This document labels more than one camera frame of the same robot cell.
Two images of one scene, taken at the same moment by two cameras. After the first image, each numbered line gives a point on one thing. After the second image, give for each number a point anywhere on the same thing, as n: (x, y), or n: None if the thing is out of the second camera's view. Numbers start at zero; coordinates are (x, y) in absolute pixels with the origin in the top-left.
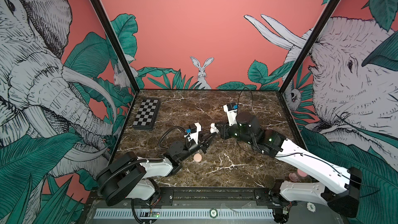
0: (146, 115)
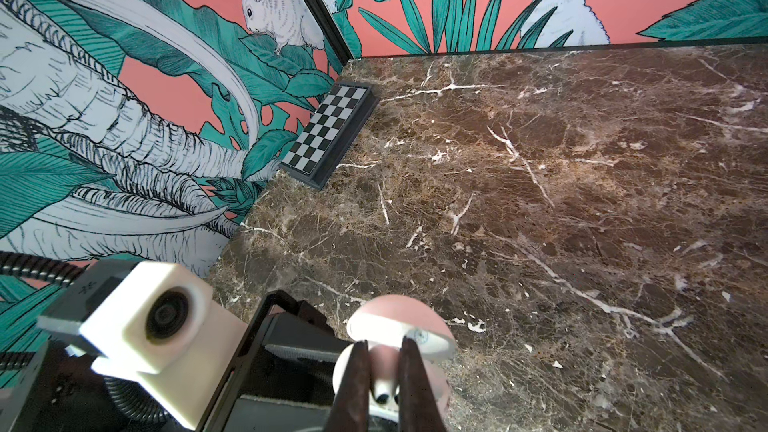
0: (330, 132)
